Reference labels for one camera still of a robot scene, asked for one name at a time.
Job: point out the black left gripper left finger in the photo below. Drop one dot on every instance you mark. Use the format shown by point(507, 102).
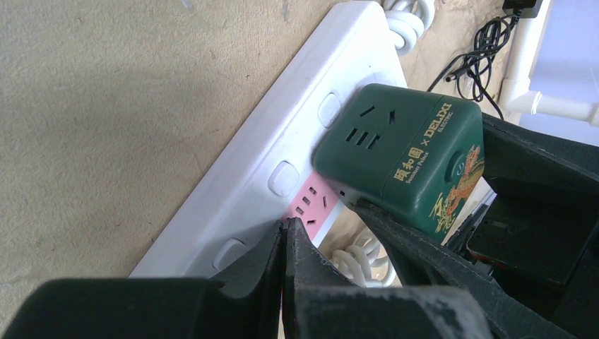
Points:
point(242, 301)

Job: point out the white PVC pipe frame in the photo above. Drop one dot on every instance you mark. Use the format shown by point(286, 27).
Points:
point(553, 62)

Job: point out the black power adapter brick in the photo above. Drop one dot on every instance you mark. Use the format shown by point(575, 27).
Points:
point(522, 8)

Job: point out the green cube socket adapter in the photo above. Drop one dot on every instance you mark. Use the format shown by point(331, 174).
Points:
point(416, 155)

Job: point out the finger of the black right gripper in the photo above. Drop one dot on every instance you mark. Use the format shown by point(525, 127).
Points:
point(540, 233)
point(419, 260)

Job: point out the white power strip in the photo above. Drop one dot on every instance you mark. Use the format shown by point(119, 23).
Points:
point(266, 170)

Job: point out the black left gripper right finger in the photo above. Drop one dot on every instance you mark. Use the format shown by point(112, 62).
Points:
point(320, 302)

